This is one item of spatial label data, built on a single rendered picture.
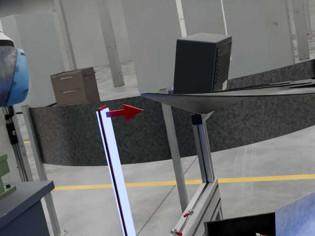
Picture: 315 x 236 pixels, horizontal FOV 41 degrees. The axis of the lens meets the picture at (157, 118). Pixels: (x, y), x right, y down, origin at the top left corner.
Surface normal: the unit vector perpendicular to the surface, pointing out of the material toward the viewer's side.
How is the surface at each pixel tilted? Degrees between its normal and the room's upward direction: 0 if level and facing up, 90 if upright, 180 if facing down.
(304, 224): 55
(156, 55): 90
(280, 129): 90
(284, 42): 90
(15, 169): 90
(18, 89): 117
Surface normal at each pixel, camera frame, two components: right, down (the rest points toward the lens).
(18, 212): 0.93, -0.11
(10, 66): 0.40, -0.32
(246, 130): 0.16, 0.17
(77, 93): -0.29, 0.25
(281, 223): -0.88, -0.36
